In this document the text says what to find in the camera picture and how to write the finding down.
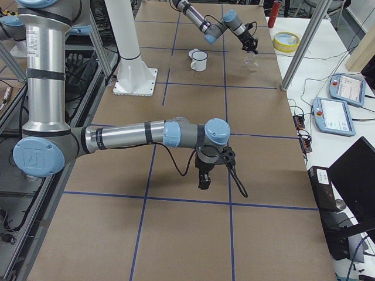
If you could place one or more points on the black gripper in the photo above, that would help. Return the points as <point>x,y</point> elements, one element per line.
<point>204,168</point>
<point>246,40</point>

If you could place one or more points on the clear plastic funnel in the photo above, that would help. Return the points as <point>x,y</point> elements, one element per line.
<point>251,61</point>

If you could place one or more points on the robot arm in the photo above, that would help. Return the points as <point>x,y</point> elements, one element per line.
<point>212,32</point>
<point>48,142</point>

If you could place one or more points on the yellow tape roll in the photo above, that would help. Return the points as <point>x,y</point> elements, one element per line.
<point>286,42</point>

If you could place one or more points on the red cylinder bottle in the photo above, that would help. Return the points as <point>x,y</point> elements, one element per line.
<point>274,13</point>

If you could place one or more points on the white enamel mug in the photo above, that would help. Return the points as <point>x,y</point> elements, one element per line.
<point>199,61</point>

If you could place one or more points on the black usb hub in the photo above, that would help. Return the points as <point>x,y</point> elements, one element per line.
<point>299,121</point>
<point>305,143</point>

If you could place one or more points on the upper teach pendant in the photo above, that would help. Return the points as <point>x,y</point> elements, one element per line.
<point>347,88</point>

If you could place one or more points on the teach pendant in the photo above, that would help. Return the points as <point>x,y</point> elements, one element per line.
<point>347,88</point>
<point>333,117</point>

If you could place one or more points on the lower teach pendant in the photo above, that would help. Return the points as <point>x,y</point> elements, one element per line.
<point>333,117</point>

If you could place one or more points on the wooden board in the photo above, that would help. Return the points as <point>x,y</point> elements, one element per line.
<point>363,53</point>

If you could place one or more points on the black computer box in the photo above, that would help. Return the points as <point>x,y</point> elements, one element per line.
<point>322,189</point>

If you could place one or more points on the black monitor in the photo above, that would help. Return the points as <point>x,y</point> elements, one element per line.
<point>352,175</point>

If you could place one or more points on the aluminium frame post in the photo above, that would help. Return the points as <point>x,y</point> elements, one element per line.
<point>313,25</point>

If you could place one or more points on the white camera stand base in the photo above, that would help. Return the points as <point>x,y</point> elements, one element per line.
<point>134,77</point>

